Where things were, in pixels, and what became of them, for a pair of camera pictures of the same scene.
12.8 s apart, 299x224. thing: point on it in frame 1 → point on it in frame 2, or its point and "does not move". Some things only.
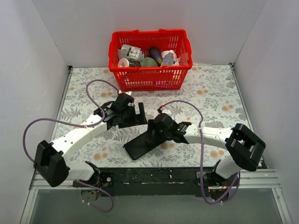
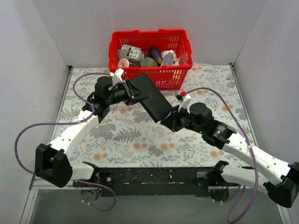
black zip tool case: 142,145 → 156,104
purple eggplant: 154,53 does not move
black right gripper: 152,130 → 175,119
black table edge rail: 153,181 does not move
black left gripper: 134,115 → 128,92
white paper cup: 123,62 does not move
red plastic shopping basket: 159,79 does not move
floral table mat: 210,101 does not move
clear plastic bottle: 168,59 does not move
